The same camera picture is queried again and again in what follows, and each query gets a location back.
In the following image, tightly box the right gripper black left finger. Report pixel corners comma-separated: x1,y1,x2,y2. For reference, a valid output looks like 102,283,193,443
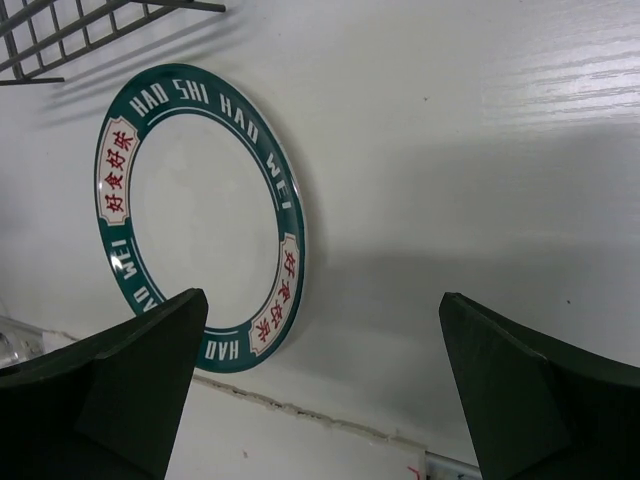
1,288,208,479

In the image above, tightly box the green rimmed white plate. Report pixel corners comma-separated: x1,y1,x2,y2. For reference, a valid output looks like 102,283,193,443
94,63,307,374

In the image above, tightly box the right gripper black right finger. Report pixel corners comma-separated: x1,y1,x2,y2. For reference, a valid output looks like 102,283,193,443
439,292,639,479

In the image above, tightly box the grey wire dish rack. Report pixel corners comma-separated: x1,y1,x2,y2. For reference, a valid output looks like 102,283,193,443
1,0,228,86

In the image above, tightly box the aluminium table frame rail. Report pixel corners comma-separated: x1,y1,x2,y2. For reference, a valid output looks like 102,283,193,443
425,452,482,480

